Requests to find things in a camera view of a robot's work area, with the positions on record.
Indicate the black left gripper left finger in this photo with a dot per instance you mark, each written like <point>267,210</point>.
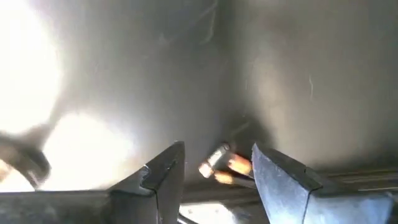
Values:
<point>93,208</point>

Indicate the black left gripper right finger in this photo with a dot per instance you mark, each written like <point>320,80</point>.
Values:
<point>311,208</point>

